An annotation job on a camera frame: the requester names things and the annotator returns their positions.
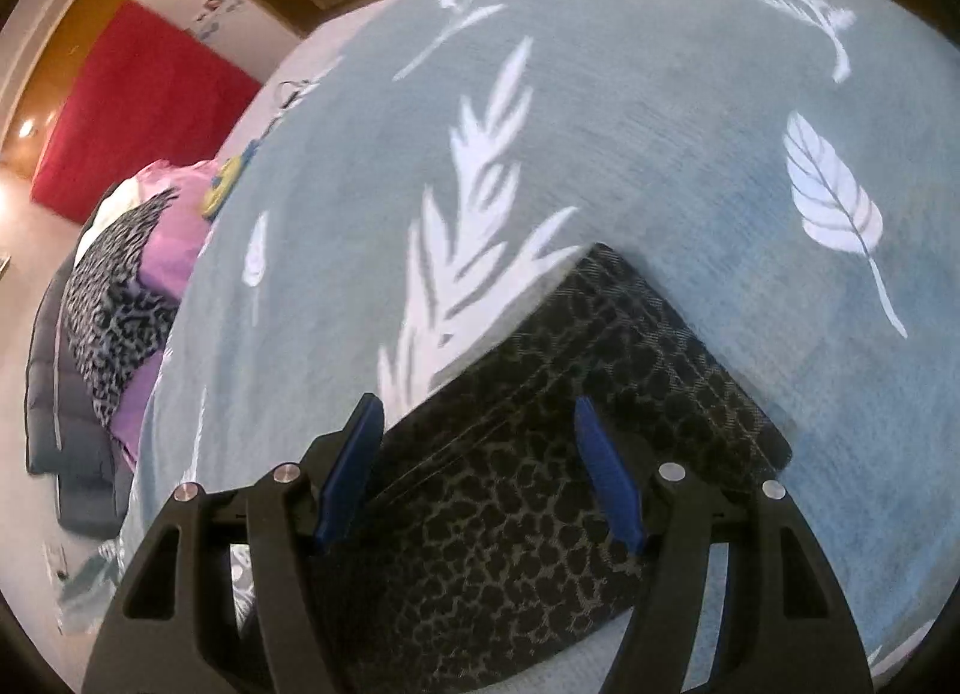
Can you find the dark leopard print pants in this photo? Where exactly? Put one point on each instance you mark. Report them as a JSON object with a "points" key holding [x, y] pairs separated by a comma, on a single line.
{"points": [[487, 514]]}

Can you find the purple cloth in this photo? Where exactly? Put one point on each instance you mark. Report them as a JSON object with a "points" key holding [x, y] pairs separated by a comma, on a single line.
{"points": [[169, 251]]}

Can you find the wooden wardrobe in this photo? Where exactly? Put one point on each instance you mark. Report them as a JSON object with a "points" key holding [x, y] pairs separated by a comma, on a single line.
{"points": [[90, 26]]}

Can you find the grey leopard print cloth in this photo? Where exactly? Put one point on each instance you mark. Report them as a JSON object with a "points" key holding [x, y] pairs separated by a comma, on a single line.
{"points": [[112, 289]]}

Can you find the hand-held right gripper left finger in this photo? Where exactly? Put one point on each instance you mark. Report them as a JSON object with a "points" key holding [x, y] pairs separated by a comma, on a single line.
{"points": [[352, 458]]}

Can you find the yellow and blue toy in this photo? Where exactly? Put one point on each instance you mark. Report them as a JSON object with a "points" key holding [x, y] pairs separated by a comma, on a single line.
{"points": [[221, 187]]}

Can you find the red curtain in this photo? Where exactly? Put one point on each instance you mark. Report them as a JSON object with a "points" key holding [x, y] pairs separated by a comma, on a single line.
{"points": [[135, 109]]}

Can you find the teal leaf print bedspread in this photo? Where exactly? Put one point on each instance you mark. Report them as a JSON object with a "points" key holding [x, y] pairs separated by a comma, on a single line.
{"points": [[637, 139]]}

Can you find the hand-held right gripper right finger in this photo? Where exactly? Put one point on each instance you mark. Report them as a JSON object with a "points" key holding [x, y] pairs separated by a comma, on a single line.
{"points": [[607, 469]]}

